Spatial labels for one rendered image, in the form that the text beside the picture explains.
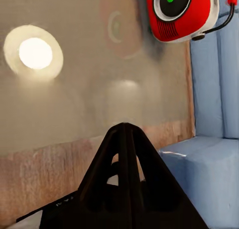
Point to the coffee table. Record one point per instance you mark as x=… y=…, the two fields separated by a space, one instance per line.
x=72 y=69

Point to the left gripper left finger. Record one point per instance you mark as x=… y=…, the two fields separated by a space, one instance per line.
x=84 y=209

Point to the sofa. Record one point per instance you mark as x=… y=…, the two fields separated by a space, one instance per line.
x=206 y=166

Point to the radio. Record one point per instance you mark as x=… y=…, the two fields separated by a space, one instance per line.
x=176 y=21

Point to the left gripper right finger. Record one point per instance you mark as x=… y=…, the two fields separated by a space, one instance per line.
x=173 y=209

